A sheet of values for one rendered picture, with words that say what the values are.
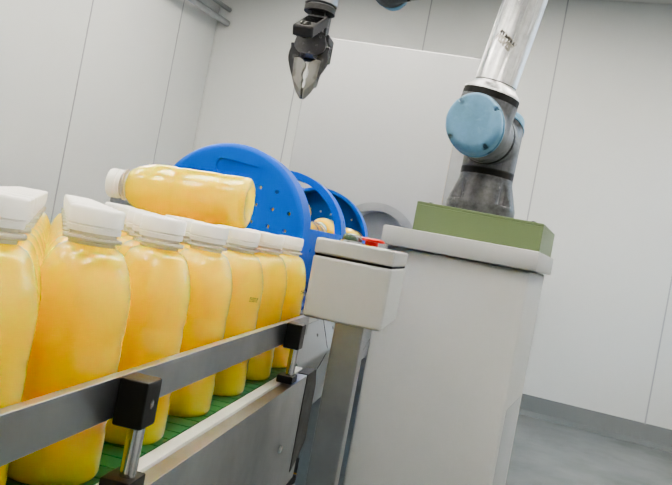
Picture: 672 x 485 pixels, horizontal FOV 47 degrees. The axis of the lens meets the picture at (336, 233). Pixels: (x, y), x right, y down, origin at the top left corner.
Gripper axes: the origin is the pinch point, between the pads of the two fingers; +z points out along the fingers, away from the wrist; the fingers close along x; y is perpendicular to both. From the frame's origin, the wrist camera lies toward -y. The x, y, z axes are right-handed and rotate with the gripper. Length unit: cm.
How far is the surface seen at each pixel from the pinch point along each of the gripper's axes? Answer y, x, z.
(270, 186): -37.1, -7.2, 23.8
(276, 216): -37.1, -9.2, 28.7
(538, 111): 482, -77, -103
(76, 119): 377, 267, -21
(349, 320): -73, -30, 40
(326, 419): -65, -28, 54
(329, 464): -65, -30, 60
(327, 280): -73, -26, 36
